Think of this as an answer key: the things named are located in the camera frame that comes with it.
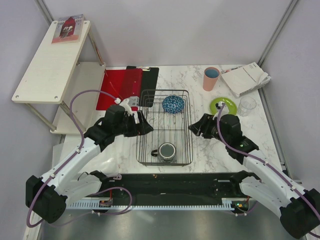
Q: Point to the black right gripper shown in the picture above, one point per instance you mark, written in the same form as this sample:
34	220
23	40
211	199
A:
197	128

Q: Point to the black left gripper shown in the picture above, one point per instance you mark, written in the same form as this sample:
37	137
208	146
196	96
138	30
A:
144	127

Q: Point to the black wire dish rack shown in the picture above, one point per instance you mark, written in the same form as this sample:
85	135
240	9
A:
167	128

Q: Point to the blue patterned ceramic bowl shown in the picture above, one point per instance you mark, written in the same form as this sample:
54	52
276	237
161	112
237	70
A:
173	104

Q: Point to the dark green ceramic mug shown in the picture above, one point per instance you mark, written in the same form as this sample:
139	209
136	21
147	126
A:
166	152

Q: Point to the lime green plastic plate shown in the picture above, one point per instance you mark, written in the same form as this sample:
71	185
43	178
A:
230	106

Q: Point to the clear glass tumbler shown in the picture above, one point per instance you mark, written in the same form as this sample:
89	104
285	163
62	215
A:
246	105

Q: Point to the pink plastic cup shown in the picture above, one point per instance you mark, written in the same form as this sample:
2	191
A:
209	83

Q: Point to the light blue plastic cup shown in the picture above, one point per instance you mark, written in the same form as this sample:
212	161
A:
212	73

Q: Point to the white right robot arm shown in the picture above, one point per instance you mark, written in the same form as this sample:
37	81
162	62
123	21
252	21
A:
297	208

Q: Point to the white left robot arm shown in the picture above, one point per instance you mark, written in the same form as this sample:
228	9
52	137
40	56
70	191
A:
49	195

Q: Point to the red transparent plastic folder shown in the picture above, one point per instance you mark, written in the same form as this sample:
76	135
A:
123	84

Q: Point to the black clipboard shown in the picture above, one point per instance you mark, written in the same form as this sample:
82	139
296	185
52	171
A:
148	84

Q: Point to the white spiral notebook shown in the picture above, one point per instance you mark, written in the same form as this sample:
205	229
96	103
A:
245	79

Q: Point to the white two-tier shelf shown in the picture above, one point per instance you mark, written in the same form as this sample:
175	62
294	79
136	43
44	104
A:
56	83

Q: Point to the red illustrated book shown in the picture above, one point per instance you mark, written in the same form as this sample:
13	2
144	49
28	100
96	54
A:
68	29

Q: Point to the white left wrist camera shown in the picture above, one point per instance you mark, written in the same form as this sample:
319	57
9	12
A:
129	104

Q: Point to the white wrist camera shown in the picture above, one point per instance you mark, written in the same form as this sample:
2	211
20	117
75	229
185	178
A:
219	105
129	104

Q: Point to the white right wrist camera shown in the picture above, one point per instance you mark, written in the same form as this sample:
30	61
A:
219	105

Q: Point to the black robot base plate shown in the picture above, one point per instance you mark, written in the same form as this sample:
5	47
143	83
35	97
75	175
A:
172	188

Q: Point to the light blue cable duct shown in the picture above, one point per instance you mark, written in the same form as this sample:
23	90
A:
89	203

